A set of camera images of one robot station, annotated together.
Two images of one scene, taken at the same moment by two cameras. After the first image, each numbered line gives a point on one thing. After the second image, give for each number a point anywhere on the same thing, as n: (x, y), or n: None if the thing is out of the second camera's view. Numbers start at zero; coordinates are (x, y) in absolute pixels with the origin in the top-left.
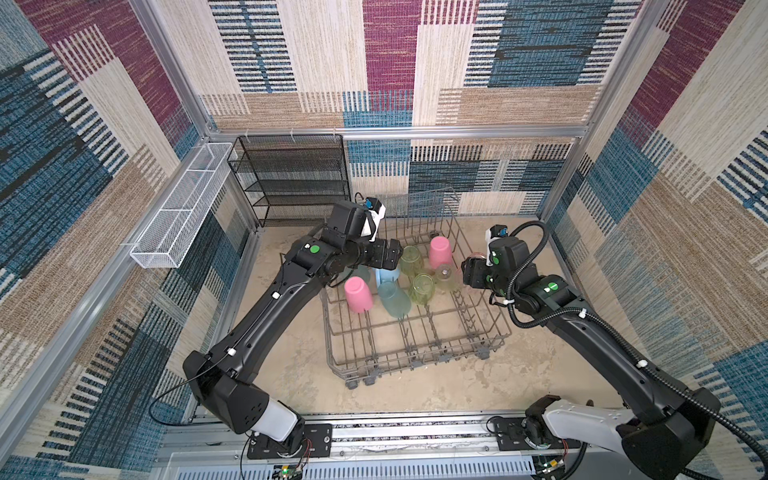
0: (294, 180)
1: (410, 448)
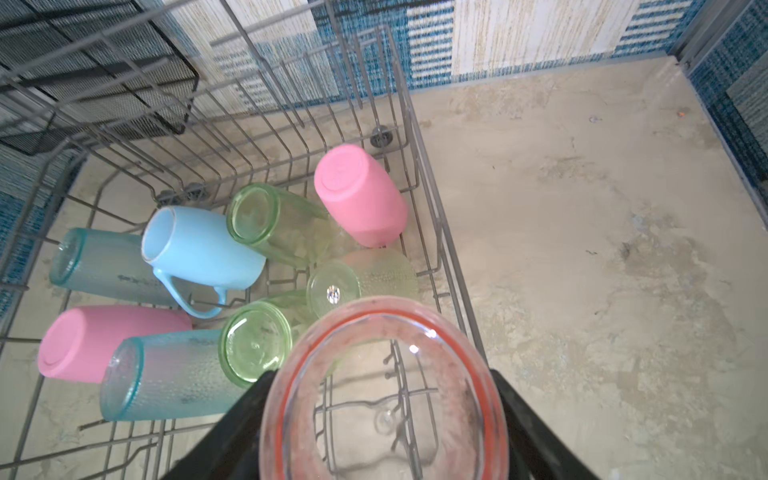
0: (79, 70)
1: None
